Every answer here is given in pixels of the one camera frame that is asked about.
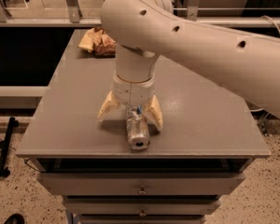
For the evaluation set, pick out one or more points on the black stand leg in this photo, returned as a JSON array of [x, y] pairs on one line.
[[4, 146]]

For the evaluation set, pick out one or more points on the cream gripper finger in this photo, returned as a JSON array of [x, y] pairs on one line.
[[152, 112], [110, 103]]

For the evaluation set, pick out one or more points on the grey drawer cabinet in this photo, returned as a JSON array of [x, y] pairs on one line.
[[122, 169]]

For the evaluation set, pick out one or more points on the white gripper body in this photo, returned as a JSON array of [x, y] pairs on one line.
[[132, 92]]

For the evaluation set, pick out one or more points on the silver blue redbull can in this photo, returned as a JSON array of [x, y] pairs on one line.
[[137, 128]]

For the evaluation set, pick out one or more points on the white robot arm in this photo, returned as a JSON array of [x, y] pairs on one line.
[[244, 63]]

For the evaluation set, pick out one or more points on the top drawer with knob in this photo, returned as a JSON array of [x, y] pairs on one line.
[[140, 184]]

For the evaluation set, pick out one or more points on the drawer with knob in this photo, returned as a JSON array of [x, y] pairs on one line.
[[140, 184], [148, 206]]

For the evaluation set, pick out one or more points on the brown chip bag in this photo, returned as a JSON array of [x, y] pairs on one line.
[[98, 42]]

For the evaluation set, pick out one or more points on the black shoe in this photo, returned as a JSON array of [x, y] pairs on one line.
[[15, 219]]

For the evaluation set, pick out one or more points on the metal window railing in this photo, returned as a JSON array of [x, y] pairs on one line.
[[86, 13]]

